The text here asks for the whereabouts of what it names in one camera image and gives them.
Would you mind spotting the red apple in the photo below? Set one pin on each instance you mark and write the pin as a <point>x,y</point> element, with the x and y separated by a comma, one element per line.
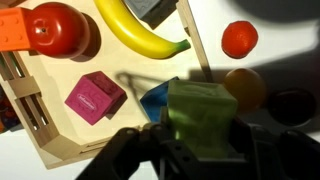
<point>57,30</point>

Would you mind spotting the small red tomato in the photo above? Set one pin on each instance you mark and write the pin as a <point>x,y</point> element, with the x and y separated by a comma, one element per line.
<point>238,39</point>

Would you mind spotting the grey building block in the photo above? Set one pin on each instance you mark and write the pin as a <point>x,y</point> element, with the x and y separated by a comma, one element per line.
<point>152,12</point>

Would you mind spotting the lime green building block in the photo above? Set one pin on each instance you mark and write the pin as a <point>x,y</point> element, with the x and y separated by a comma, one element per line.
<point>200,115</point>

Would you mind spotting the magenta building block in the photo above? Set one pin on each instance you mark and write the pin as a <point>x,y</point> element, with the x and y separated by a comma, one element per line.
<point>94,96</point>

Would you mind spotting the orange hollow block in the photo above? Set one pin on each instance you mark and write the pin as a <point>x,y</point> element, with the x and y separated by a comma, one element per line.
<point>9,121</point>

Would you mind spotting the dark round object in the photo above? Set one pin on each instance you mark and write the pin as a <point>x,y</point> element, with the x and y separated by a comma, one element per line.
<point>292,107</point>

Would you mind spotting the wooden tray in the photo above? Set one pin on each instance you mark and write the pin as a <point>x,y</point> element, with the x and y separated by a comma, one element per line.
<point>37,86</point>

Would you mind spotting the yellow orange ball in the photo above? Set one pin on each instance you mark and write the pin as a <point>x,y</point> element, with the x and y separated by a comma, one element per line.
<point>247,87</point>

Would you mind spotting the blue building block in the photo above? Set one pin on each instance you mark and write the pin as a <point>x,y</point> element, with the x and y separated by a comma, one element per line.
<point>154,99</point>

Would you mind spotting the yellow banana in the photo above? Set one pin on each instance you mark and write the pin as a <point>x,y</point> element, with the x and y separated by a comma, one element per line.
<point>134,35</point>

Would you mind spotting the orange building block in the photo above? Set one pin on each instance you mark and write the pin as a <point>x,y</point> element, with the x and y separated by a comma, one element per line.
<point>13,29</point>

